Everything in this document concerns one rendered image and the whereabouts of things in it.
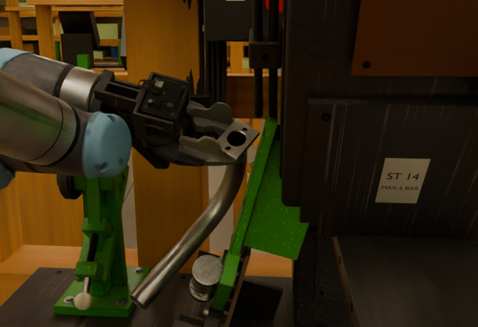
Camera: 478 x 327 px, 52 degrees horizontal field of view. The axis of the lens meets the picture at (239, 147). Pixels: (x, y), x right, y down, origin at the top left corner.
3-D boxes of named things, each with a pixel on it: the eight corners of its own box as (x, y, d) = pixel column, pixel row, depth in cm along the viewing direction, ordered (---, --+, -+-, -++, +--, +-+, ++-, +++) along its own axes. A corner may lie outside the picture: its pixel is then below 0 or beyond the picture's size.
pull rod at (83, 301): (89, 313, 78) (86, 281, 76) (72, 313, 78) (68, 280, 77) (101, 295, 83) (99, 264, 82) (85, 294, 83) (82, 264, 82)
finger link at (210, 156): (241, 160, 62) (175, 132, 63) (236, 180, 67) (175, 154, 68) (250, 141, 63) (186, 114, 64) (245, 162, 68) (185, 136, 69)
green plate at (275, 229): (285, 301, 60) (338, 140, 54) (220, 283, 60) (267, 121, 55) (284, 258, 71) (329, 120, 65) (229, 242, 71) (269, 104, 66)
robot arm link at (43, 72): (-13, 113, 69) (16, 69, 73) (61, 134, 69) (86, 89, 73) (-33, 77, 62) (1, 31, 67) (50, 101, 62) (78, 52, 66)
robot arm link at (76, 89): (65, 129, 69) (88, 84, 73) (96, 138, 69) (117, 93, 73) (53, 98, 63) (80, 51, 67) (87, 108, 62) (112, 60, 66)
